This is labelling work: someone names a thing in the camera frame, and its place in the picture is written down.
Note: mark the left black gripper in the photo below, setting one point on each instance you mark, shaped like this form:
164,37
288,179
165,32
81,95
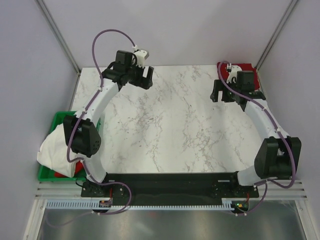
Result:
143,82

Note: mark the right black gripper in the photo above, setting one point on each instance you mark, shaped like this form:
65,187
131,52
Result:
214,95

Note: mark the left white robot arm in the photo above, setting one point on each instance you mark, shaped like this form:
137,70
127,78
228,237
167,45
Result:
80,131

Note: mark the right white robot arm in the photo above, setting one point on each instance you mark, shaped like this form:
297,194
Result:
278,156

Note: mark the bright red t shirt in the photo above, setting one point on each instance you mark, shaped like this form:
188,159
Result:
78,168

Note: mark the white t shirt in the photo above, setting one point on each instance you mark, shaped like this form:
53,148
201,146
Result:
53,153

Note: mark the green plastic bin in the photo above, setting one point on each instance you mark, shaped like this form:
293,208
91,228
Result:
46,174

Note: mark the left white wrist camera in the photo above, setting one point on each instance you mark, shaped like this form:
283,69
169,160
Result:
141,56

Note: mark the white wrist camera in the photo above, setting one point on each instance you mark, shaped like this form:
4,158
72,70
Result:
141,56
232,70

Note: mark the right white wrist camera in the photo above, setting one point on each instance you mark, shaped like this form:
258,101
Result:
232,70

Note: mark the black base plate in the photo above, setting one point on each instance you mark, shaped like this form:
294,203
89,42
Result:
169,188

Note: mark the white slotted cable duct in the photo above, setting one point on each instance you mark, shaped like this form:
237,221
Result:
106,204

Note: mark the left aluminium frame post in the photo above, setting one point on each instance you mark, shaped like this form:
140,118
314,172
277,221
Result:
58,35

